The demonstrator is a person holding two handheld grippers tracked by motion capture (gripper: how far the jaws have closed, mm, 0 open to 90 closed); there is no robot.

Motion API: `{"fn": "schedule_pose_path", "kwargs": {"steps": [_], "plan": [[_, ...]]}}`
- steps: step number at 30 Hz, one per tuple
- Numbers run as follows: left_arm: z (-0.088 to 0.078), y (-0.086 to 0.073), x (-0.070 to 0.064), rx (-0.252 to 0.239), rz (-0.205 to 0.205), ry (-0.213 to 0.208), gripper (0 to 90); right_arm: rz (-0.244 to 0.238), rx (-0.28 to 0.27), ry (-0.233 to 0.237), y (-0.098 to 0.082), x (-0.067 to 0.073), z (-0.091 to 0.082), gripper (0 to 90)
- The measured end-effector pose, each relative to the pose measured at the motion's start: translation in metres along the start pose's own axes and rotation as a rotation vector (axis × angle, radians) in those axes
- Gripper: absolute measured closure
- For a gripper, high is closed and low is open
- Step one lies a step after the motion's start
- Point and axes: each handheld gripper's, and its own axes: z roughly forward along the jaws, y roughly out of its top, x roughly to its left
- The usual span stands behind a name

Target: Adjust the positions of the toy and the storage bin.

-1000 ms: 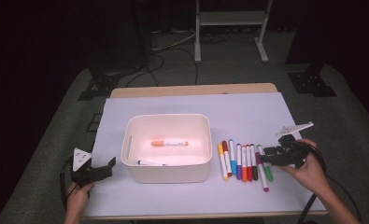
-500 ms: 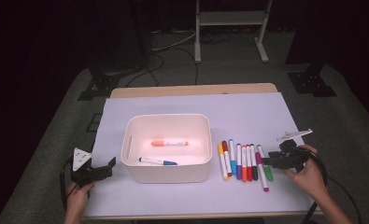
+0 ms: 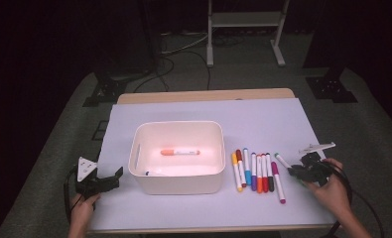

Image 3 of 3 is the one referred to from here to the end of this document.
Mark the black floor cable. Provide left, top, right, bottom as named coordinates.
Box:
left=133, top=56, right=176, bottom=94
left=180, top=49, right=212, bottom=91

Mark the thin black cable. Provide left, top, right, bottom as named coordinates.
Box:
left=350, top=189, right=385, bottom=238

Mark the right gripper thick black cable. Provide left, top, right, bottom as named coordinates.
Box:
left=322, top=160, right=354, bottom=238

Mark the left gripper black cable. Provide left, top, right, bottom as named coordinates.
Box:
left=63, top=167, right=85, bottom=222

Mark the white plastic storage box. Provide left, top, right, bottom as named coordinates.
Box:
left=127, top=120, right=226, bottom=196

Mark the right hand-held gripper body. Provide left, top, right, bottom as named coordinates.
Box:
left=298, top=141, right=337, bottom=186

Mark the black floor hatch frame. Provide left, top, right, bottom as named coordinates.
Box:
left=92, top=120, right=109, bottom=142

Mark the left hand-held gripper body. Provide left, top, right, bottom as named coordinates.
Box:
left=74, top=156, right=120, bottom=199

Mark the dark red marker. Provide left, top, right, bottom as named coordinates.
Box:
left=235, top=149, right=247, bottom=188

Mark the person's right hand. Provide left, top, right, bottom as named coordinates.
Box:
left=304, top=157, right=350, bottom=214

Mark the magenta marker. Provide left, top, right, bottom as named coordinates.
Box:
left=270, top=161, right=287, bottom=205

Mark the white floor cable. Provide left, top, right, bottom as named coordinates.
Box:
left=160, top=33, right=209, bottom=56

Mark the green marker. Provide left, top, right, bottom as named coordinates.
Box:
left=274, top=152, right=293, bottom=171

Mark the light blue marker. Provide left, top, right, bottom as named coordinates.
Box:
left=242, top=148, right=252, bottom=186

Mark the black stand base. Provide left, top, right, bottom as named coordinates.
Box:
left=305, top=65, right=359, bottom=104
left=82, top=70, right=128, bottom=107

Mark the person's left hand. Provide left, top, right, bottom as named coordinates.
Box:
left=68, top=193, right=101, bottom=226

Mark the white table mat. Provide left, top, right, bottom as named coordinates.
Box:
left=87, top=97, right=348, bottom=232

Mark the white metal stand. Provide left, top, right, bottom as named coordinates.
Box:
left=205, top=0, right=291, bottom=68

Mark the purple marker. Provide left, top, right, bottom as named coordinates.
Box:
left=250, top=152, right=258, bottom=192

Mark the orange marker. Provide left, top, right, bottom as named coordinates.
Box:
left=255, top=154, right=264, bottom=194
left=160, top=148, right=201, bottom=157

